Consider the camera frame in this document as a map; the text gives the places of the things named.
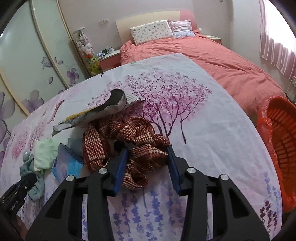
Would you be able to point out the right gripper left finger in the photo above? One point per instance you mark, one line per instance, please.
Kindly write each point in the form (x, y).
(61, 216)

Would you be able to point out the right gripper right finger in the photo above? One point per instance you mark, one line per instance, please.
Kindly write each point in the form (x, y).
(233, 217)

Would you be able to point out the silver snack wrapper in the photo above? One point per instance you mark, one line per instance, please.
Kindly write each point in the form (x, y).
(117, 102)

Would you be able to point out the red plastic trash basket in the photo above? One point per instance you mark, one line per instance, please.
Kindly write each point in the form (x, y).
(276, 126)

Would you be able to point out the green grey sock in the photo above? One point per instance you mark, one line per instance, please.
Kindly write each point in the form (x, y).
(35, 178)

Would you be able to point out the blue plastic packet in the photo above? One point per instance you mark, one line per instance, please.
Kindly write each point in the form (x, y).
(67, 163)

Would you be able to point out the light green cloth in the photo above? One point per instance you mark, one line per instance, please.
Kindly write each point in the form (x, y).
(45, 152)

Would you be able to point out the floral pink table cloth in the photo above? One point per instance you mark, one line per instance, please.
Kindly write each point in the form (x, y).
(204, 124)

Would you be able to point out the bed with coral duvet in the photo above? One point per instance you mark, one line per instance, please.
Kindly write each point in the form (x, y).
(248, 84)

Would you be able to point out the glass wardrobe with flowers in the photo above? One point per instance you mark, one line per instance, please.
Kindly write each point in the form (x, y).
(38, 61)

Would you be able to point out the pink left nightstand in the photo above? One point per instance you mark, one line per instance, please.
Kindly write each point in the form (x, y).
(110, 61)

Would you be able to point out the pink nightstand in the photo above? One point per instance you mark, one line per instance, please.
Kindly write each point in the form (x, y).
(110, 61)
(215, 39)

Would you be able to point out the plush toy tower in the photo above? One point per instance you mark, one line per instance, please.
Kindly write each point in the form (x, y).
(87, 53)

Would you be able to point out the pink right nightstand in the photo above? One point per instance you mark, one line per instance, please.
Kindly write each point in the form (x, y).
(215, 39)

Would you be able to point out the pink striped curtain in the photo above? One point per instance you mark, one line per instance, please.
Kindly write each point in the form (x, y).
(277, 41)

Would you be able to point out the pink striped pillow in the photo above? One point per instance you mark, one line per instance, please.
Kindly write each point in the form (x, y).
(181, 28)

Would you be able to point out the beige pink headboard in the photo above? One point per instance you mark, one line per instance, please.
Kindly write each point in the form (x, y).
(124, 25)

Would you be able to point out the white floral pillow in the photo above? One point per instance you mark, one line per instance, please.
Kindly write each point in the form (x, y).
(151, 31)

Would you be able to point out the white wire rack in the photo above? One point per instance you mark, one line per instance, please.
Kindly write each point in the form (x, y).
(290, 92)

